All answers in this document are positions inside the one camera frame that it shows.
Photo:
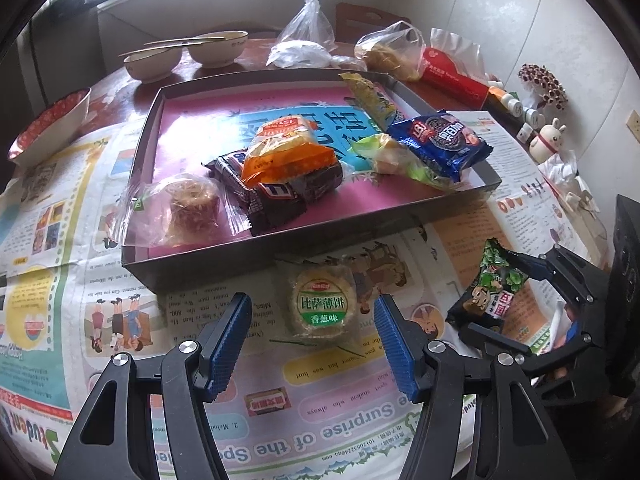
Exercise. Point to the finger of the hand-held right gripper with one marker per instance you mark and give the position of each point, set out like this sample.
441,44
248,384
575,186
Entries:
570,280
550,352

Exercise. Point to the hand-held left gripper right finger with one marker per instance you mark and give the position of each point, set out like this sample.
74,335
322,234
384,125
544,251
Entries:
395,347

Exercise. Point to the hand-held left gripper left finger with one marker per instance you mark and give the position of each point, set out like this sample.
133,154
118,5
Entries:
227,347

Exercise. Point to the black green pea packet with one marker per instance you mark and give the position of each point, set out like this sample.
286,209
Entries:
492,285

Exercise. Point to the dark cardboard box tray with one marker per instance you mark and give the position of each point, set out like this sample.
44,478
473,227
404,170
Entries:
225,266

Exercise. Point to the round green cracker packet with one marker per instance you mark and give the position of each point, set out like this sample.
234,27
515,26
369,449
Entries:
322,305

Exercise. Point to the clear meat floss cake packet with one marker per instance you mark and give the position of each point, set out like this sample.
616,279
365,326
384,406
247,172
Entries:
190,207

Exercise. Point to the brown chocolate bar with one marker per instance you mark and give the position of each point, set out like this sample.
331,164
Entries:
270,206

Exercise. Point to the light green pastry packet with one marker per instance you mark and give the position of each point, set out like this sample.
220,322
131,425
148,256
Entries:
395,158

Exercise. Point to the blue cookie packet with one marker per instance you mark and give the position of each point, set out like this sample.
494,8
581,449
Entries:
440,142

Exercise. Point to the orange bread packet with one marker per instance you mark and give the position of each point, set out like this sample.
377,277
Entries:
285,155

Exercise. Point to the yellow snack packet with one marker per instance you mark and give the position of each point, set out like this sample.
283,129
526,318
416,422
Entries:
370,97

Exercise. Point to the person's right hand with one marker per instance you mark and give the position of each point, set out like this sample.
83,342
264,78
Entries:
618,406

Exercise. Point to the colourful newspaper sheet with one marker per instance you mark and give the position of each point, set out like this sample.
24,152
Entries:
520,200
325,410
50,195

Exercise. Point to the crumpled white tissue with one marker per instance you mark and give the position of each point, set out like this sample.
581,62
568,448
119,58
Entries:
570,185

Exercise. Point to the white rabbit figurine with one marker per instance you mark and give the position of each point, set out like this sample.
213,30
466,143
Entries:
547,142

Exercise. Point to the orange capped white bottle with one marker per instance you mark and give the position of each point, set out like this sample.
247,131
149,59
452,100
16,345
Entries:
502,98

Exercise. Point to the brown dotted flower ornament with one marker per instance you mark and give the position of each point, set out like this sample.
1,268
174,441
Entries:
542,85

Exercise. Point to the red tissue pack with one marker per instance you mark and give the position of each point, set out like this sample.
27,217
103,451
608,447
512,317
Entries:
452,77

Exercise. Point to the red patterned bowl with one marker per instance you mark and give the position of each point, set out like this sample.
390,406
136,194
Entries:
47,127

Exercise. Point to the plastic bag of fried pastry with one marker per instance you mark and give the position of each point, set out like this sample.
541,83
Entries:
387,52

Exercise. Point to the white ceramic bowl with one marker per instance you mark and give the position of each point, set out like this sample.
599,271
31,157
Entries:
150,65
217,50

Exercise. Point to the crumpled white plastic bag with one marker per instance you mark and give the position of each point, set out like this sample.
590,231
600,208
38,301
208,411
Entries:
300,55

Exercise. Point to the wooden chair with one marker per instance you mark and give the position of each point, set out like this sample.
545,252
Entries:
360,17

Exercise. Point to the tall tied clear plastic bag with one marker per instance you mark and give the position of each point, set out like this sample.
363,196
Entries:
307,20

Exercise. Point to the wall socket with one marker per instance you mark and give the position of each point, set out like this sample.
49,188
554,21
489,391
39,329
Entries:
634,126

